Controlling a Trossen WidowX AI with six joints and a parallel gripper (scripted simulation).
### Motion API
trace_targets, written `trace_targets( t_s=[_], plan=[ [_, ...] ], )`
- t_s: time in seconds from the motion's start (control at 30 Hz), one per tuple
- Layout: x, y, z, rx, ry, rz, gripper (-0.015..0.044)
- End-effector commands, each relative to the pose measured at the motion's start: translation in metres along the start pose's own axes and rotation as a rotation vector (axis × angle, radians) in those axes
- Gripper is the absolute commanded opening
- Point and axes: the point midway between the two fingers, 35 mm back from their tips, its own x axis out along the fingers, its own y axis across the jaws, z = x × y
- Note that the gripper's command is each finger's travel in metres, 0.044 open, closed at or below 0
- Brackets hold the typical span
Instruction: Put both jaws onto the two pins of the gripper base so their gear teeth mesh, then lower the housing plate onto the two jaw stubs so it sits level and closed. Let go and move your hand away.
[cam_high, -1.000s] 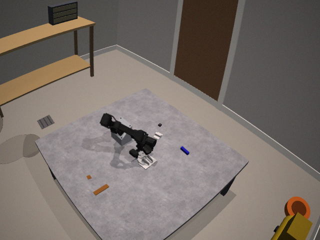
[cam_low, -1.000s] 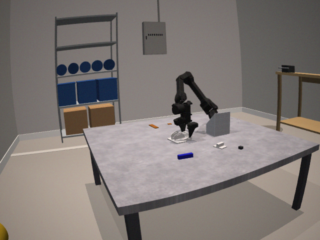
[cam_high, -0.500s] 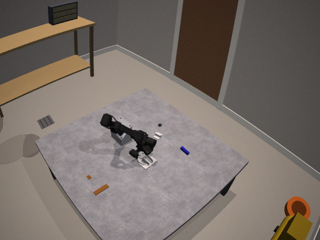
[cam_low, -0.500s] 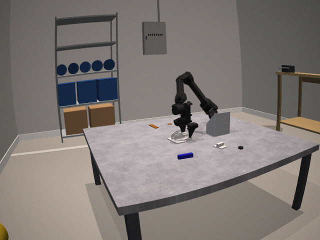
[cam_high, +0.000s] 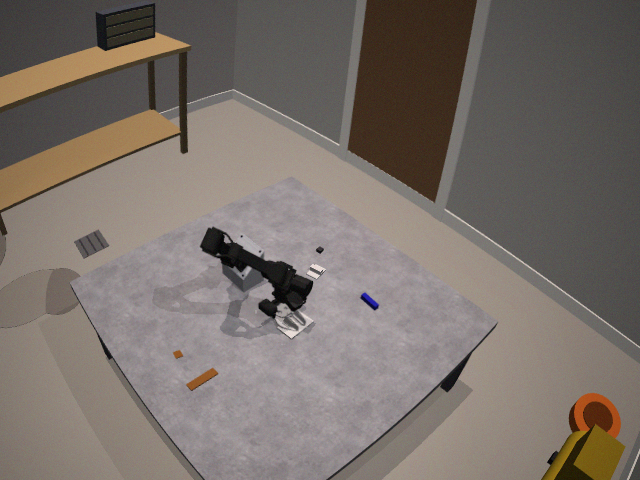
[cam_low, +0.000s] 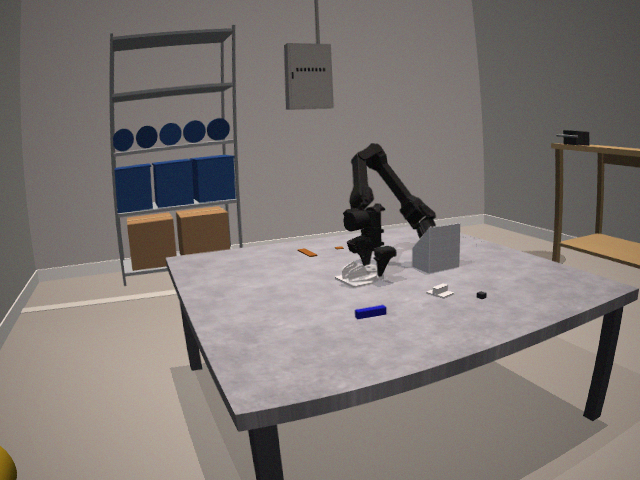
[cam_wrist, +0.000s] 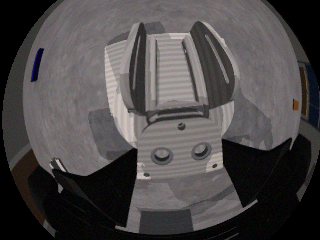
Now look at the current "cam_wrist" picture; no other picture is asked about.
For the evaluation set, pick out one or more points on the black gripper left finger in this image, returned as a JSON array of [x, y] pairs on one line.
[[109, 189]]

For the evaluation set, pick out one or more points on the brown flat rectangular plate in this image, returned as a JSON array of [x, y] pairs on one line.
[[295, 105]]

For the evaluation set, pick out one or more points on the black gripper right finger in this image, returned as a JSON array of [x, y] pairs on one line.
[[250, 168]]

